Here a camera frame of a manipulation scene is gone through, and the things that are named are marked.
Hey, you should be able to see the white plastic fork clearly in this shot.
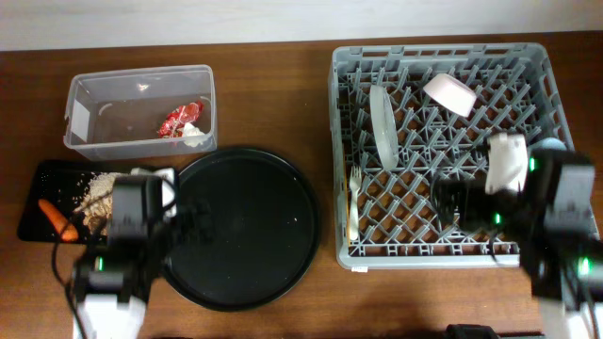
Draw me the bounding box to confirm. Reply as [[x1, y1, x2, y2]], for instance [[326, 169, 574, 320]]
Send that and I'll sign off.
[[349, 166, 363, 241]]

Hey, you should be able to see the grey plate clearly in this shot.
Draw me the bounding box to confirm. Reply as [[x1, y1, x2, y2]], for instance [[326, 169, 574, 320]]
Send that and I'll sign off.
[[369, 85, 399, 170]]

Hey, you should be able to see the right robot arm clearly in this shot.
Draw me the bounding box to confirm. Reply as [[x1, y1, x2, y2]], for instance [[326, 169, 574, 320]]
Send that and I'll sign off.
[[430, 133, 602, 338]]

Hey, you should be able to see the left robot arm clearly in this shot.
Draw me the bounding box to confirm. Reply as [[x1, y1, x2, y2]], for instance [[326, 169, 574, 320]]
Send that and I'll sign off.
[[66, 168, 214, 338]]

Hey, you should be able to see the black rectangular tray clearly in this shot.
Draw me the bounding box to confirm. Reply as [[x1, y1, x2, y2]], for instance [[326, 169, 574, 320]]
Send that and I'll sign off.
[[16, 159, 180, 246]]

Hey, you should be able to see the cooked rice pile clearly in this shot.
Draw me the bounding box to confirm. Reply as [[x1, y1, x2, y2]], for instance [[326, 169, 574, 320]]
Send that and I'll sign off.
[[74, 172, 123, 233]]

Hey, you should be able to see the round black serving tray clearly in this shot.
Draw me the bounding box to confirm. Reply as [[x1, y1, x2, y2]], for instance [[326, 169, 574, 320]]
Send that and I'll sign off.
[[162, 148, 321, 312]]

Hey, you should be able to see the orange carrot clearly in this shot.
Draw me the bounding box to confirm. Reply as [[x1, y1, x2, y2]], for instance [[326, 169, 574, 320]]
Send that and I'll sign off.
[[38, 199, 79, 242]]

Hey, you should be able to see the grey dishwasher rack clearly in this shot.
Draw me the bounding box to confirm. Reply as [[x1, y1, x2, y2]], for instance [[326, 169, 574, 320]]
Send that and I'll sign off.
[[329, 42, 573, 271]]

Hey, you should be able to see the clear plastic bin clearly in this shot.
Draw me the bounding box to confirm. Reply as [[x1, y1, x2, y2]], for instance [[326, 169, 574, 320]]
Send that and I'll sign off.
[[63, 64, 218, 161]]

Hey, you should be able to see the white tissue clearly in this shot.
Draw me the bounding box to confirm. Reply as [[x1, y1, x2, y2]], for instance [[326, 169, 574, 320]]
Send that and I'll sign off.
[[182, 122, 207, 148]]

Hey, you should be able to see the pink bowl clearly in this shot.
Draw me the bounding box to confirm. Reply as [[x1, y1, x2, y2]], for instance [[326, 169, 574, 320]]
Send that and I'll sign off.
[[423, 73, 477, 118]]

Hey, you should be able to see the red snack wrapper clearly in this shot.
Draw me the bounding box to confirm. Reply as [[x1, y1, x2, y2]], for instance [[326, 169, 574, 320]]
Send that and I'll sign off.
[[158, 101, 204, 138]]

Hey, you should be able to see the light blue cup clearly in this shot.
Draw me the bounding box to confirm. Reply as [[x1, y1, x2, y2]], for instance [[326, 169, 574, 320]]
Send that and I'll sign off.
[[530, 137, 567, 151]]

